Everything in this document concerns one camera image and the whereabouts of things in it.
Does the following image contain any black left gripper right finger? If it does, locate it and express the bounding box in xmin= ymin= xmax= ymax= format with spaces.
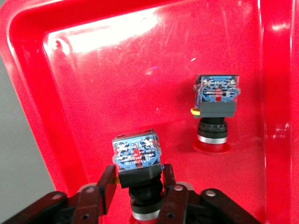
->
xmin=156 ymin=163 xmax=262 ymax=224

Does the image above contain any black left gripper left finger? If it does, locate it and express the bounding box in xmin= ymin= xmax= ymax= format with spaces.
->
xmin=1 ymin=164 xmax=117 ymax=224

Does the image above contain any red plastic tray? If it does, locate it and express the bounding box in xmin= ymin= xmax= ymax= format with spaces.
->
xmin=0 ymin=0 xmax=299 ymax=224

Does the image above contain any red push button switch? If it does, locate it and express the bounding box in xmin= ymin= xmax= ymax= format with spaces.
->
xmin=190 ymin=74 xmax=241 ymax=152
xmin=111 ymin=129 xmax=164 ymax=221

